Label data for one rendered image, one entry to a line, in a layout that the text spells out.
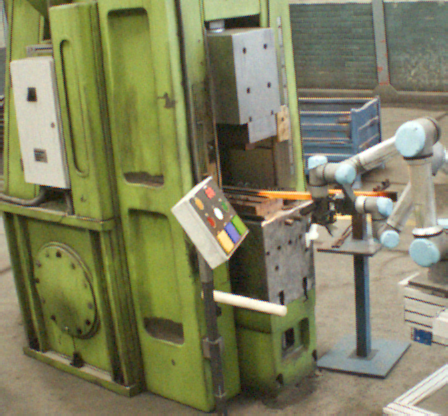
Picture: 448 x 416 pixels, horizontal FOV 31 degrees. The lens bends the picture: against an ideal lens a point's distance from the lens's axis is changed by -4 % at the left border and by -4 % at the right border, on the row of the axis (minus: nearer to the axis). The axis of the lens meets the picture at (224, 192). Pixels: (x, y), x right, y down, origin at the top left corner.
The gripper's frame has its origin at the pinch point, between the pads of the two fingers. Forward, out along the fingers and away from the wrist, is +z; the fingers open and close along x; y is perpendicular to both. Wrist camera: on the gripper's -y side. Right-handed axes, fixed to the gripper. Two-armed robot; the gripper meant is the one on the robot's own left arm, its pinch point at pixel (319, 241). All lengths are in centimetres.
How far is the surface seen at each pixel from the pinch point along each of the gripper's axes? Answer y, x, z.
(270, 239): -42.9, 13.0, 10.7
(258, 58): -50, 23, -70
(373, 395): -6, 39, 94
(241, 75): -48, 10, -64
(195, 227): -21, -45, -16
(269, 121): -51, 26, -40
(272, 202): -51, 23, -3
